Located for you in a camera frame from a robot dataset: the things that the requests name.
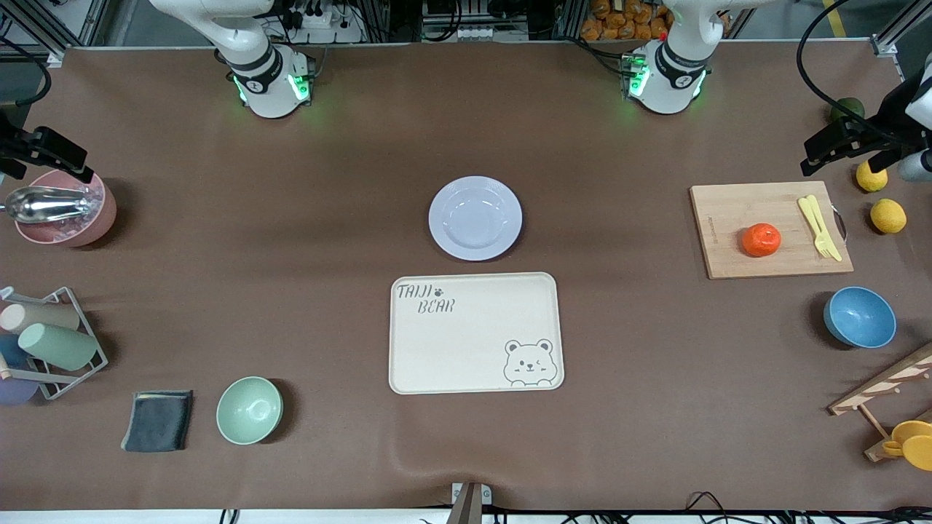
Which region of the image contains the orange fruit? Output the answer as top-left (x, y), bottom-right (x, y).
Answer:
top-left (742, 223), bottom-right (782, 258)

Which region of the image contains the lavender round plate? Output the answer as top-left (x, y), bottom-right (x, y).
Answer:
top-left (428, 176), bottom-right (524, 261)

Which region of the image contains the yellow lemon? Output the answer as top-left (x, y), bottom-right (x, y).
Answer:
top-left (856, 162), bottom-right (889, 193)
top-left (870, 198), bottom-right (908, 234)

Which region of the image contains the shiny metal scoop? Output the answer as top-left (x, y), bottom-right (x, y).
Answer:
top-left (4, 186), bottom-right (99, 223)

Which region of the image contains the yellow plastic fork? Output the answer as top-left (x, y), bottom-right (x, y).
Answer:
top-left (798, 197), bottom-right (832, 258)

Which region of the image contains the pink bowl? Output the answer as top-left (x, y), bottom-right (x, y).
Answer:
top-left (15, 169), bottom-right (117, 248)

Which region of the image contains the bamboo cutting board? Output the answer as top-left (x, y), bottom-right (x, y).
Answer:
top-left (690, 180), bottom-right (854, 280)

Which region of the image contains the beige cup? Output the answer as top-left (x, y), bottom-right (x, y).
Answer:
top-left (0, 302), bottom-right (81, 334)

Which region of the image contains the blue bowl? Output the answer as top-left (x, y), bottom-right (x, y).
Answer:
top-left (824, 286), bottom-right (897, 349)

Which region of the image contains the blue cup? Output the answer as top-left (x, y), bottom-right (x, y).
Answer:
top-left (0, 335), bottom-right (33, 368)

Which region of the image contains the mint green cup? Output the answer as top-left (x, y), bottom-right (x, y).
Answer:
top-left (18, 322), bottom-right (99, 372)

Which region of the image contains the purple cup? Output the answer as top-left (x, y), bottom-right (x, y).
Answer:
top-left (0, 377), bottom-right (41, 406)

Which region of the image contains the wooden peg drying rack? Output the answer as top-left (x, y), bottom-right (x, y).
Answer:
top-left (829, 342), bottom-right (932, 463)

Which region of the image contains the pile of bread rolls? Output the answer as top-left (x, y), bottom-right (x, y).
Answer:
top-left (580, 0), bottom-right (674, 42)

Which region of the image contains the dark grey folded cloth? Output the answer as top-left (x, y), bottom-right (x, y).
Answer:
top-left (121, 390), bottom-right (194, 453)

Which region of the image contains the white power strip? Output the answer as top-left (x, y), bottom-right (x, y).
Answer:
top-left (280, 0), bottom-right (365, 44)

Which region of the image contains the mint green bowl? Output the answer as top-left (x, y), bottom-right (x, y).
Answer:
top-left (216, 376), bottom-right (283, 445)

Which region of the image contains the cream bear print tray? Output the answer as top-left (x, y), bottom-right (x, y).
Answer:
top-left (388, 272), bottom-right (565, 395)

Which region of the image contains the aluminium frame profile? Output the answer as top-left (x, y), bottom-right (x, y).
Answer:
top-left (0, 0), bottom-right (110, 68)
top-left (870, 0), bottom-right (932, 59)

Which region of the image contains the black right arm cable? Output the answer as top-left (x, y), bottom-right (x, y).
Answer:
top-left (0, 36), bottom-right (52, 108)

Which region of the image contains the grey wire cup rack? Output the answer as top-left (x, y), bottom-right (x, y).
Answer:
top-left (0, 286), bottom-right (110, 401)

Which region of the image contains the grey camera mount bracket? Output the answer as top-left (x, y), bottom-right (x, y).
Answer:
top-left (446, 482), bottom-right (493, 524)

